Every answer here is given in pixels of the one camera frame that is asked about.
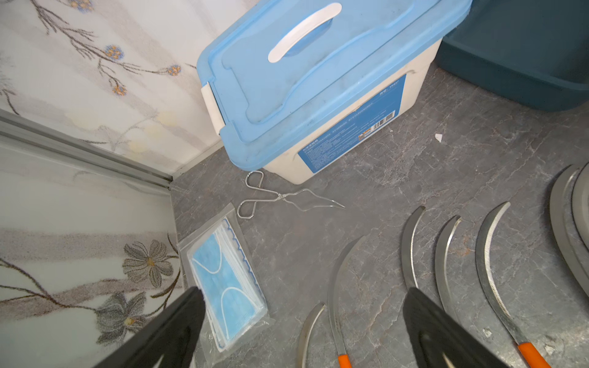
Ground orange handle sickle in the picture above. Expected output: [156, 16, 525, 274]
[475, 202, 551, 368]
[572, 164, 589, 248]
[327, 236, 365, 368]

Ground white box with blue lid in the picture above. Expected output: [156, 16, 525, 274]
[196, 1, 471, 184]

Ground silver metal tongs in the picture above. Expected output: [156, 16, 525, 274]
[236, 170, 346, 220]

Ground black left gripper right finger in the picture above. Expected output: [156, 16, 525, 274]
[403, 288, 506, 367]

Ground teal plastic storage tray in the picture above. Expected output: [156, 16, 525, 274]
[436, 1, 588, 112]

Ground blue face masks pack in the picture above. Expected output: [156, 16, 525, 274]
[177, 204, 275, 367]

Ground wooden handle sickle far left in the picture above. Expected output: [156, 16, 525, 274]
[296, 302, 325, 368]

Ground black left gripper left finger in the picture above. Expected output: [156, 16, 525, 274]
[97, 287, 206, 368]

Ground wooden handle sickle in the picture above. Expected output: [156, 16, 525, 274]
[549, 165, 588, 295]
[400, 206, 426, 288]
[434, 216, 462, 322]
[296, 302, 325, 368]

